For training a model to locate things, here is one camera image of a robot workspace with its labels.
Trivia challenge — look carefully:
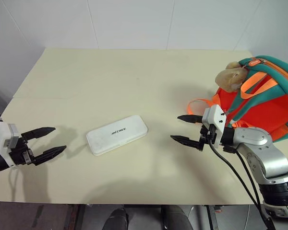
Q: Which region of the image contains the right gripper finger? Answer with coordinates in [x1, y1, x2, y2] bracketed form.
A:
[177, 115, 204, 125]
[170, 135, 200, 150]

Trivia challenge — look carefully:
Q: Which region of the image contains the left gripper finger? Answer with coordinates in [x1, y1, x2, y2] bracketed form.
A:
[21, 126, 56, 145]
[32, 145, 68, 167]

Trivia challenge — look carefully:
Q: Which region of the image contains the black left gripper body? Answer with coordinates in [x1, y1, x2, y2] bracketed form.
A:
[11, 134, 37, 167]

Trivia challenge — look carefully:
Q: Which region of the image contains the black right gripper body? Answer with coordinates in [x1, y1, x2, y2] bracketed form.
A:
[198, 124, 218, 151]

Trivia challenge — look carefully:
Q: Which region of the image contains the beige plush toy keychain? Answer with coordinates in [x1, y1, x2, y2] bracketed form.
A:
[215, 61, 248, 93]

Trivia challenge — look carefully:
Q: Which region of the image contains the green and orange backpack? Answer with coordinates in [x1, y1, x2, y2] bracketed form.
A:
[187, 55, 288, 145]

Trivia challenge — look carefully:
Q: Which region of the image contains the white rectangular case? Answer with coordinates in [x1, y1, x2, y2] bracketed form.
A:
[86, 115, 149, 157]

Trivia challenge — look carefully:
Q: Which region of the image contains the black metal table leg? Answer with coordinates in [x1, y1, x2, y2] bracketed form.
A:
[204, 205, 222, 230]
[71, 204, 87, 230]

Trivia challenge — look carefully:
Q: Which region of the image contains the dark rounded shape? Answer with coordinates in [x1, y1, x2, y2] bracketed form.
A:
[102, 207, 130, 230]
[160, 205, 193, 230]

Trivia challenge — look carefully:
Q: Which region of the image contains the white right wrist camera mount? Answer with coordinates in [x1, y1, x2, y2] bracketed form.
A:
[202, 104, 228, 147]

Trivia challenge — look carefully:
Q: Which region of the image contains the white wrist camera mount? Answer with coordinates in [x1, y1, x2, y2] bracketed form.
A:
[202, 104, 228, 147]
[0, 120, 20, 166]

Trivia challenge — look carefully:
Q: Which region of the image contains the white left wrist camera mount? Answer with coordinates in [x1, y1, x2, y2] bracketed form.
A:
[0, 120, 20, 166]

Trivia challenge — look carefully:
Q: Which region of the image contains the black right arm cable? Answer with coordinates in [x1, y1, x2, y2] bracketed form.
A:
[224, 146, 264, 207]
[208, 134, 276, 230]

